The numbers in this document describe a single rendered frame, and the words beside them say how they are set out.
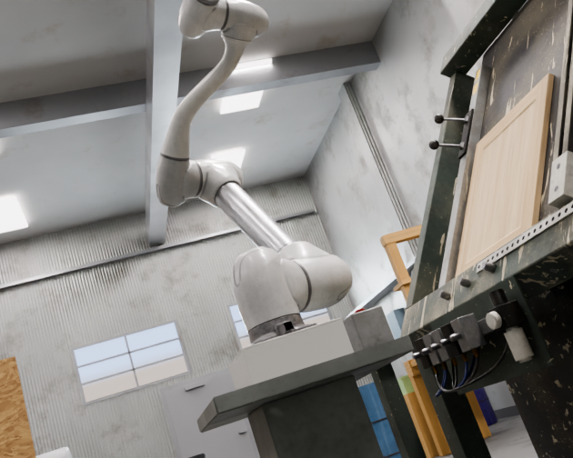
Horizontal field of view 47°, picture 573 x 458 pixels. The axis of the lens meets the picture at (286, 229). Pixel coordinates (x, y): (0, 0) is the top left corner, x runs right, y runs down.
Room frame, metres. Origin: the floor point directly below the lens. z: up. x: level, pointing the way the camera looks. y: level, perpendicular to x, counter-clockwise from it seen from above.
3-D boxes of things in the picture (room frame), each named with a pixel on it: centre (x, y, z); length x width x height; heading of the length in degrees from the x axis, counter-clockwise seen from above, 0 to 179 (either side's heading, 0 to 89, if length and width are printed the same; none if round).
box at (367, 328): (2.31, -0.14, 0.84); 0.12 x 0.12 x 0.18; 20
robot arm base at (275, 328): (1.79, 0.11, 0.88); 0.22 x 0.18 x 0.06; 19
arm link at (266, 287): (1.81, 0.11, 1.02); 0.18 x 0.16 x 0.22; 132
